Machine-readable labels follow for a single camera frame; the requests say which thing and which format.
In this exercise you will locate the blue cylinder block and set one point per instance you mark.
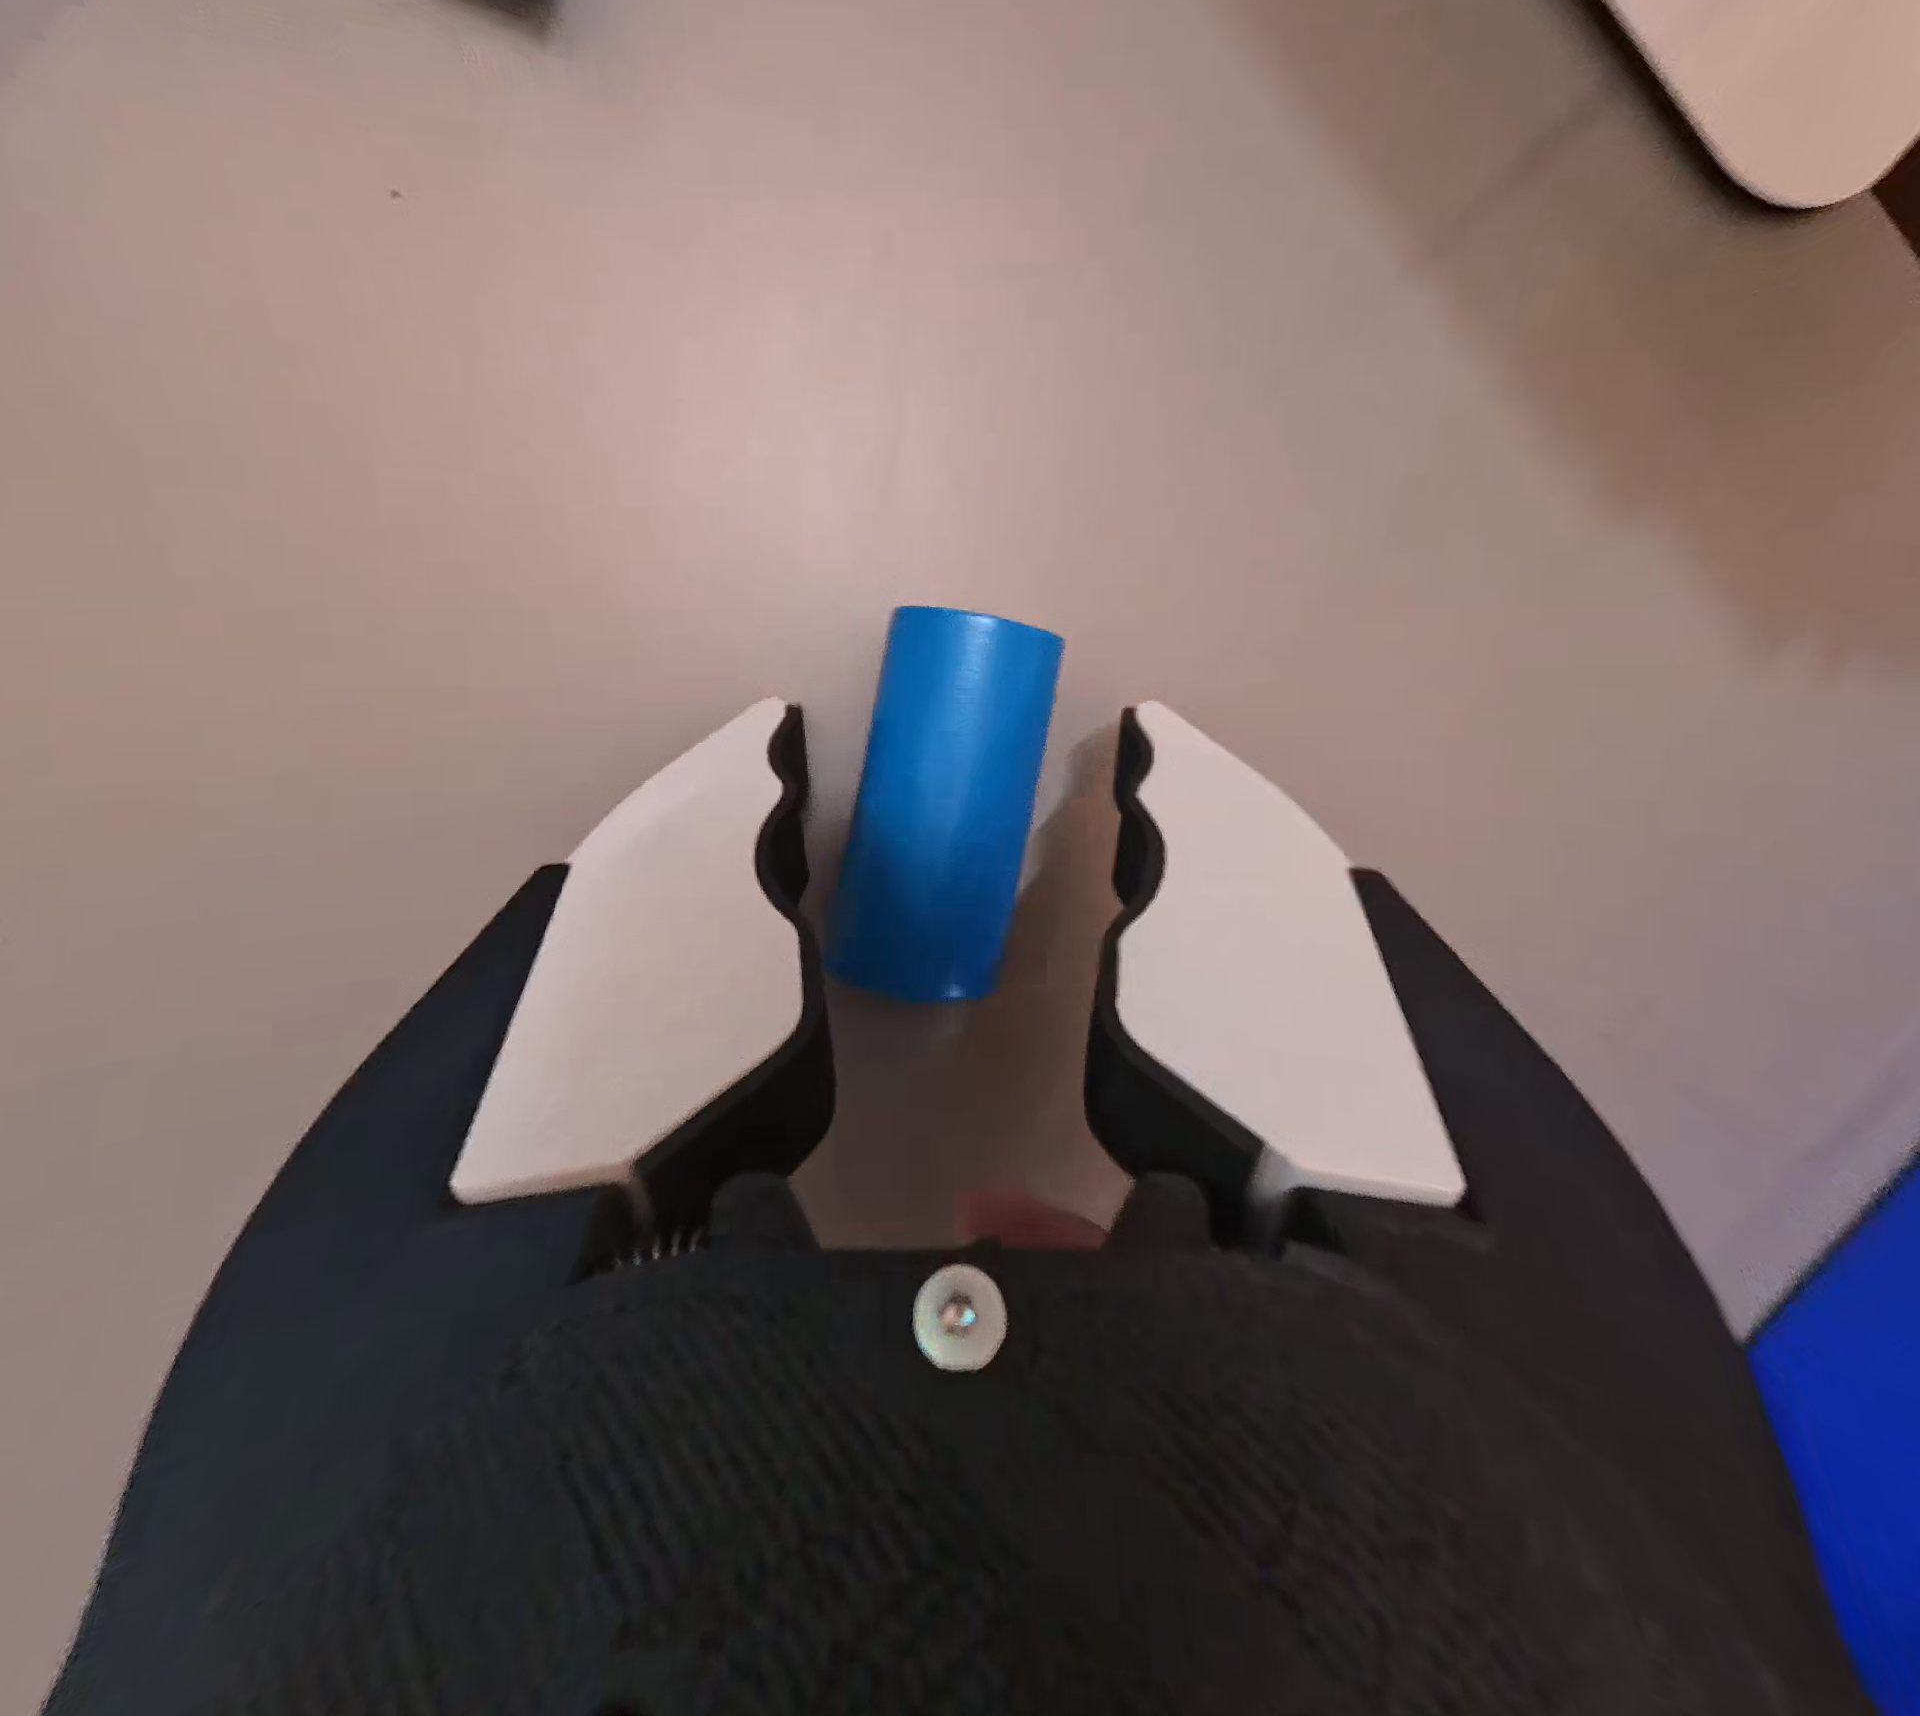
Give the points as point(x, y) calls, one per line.
point(944, 816)

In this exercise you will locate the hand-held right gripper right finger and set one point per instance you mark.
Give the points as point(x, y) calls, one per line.
point(1274, 980)

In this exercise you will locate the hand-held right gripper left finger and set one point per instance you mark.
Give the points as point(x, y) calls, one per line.
point(660, 980)

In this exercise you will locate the grey table mat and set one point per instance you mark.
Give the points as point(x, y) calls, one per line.
point(451, 396)

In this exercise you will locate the blue plastic bin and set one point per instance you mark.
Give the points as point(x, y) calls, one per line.
point(1861, 1371)

